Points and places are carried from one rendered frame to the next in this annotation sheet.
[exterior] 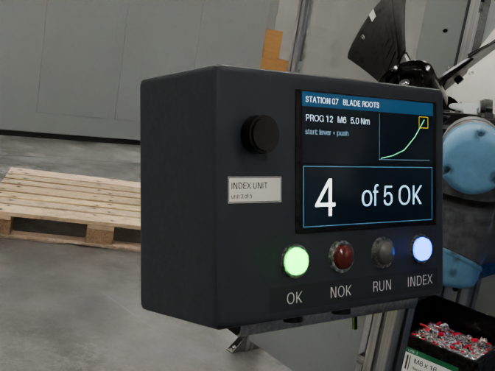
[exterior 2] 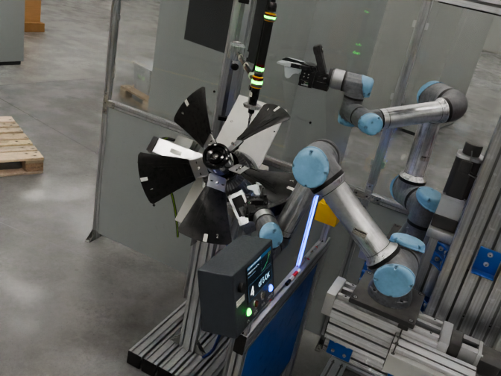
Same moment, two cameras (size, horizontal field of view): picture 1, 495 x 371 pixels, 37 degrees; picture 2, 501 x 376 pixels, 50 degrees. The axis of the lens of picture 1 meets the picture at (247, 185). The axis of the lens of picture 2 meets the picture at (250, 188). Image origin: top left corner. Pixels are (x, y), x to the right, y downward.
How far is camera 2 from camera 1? 1.10 m
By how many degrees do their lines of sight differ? 30
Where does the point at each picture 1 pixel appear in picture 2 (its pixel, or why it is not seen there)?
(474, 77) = (233, 124)
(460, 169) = not seen: hidden behind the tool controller
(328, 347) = (150, 234)
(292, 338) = (127, 230)
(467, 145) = (271, 235)
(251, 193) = (240, 302)
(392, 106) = (262, 255)
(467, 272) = not seen: hidden behind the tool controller
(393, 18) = (200, 110)
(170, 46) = not seen: outside the picture
